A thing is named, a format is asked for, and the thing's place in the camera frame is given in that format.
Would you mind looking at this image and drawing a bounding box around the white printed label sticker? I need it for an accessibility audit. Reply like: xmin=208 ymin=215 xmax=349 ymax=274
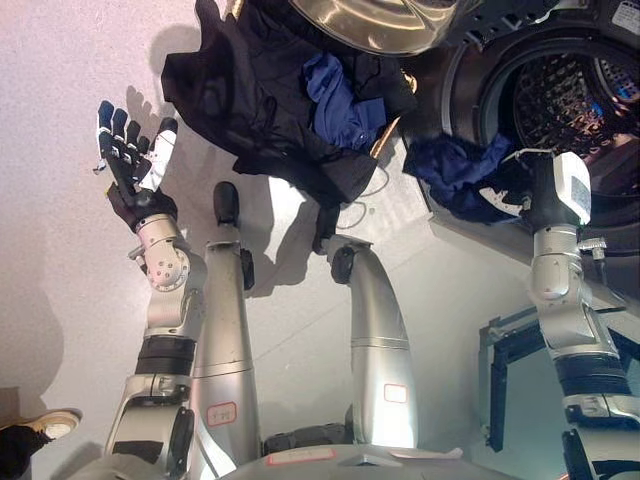
xmin=614 ymin=0 xmax=640 ymax=36

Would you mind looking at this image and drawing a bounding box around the round glass washing machine door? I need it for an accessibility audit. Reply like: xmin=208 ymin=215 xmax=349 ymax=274
xmin=291 ymin=0 xmax=482 ymax=58

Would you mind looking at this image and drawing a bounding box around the black left robot foot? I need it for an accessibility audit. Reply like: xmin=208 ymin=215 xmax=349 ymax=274
xmin=212 ymin=180 xmax=242 ymax=227

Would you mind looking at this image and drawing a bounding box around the bright blue garment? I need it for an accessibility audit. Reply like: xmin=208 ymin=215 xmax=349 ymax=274
xmin=301 ymin=51 xmax=390 ymax=152

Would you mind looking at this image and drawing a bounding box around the silver left robot leg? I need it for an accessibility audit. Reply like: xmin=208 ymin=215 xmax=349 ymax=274
xmin=188 ymin=238 xmax=265 ymax=480

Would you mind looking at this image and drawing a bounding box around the silver robot torso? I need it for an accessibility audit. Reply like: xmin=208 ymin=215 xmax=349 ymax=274
xmin=232 ymin=423 xmax=506 ymax=480

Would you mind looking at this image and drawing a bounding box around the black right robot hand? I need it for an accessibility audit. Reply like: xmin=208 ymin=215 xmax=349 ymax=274
xmin=477 ymin=148 xmax=594 ymax=233

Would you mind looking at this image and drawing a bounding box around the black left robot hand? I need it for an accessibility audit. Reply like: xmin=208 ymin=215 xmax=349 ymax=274
xmin=92 ymin=99 xmax=180 ymax=234

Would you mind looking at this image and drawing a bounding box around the silver robot leg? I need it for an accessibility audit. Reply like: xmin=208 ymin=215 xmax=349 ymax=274
xmin=326 ymin=233 xmax=419 ymax=450
xmin=188 ymin=238 xmax=265 ymax=480

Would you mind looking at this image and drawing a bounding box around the black garment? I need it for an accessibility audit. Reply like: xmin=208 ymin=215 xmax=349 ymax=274
xmin=160 ymin=0 xmax=419 ymax=252

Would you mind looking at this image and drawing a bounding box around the grey front-load washing machine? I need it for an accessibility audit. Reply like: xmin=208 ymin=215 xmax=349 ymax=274
xmin=399 ymin=0 xmax=640 ymax=307

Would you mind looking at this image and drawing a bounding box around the silver right robot leg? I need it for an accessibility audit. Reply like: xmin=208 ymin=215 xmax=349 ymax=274
xmin=326 ymin=233 xmax=419 ymax=450

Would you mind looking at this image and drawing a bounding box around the tan shoe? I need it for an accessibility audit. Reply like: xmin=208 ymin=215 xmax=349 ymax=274
xmin=0 ymin=406 xmax=84 ymax=443

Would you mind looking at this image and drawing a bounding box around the navy blue garment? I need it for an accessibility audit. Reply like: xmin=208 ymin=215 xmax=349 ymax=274
xmin=401 ymin=131 xmax=532 ymax=227

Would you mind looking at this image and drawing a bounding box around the dark metal frame stand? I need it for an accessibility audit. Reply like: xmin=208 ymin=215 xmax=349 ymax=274
xmin=478 ymin=303 xmax=640 ymax=455

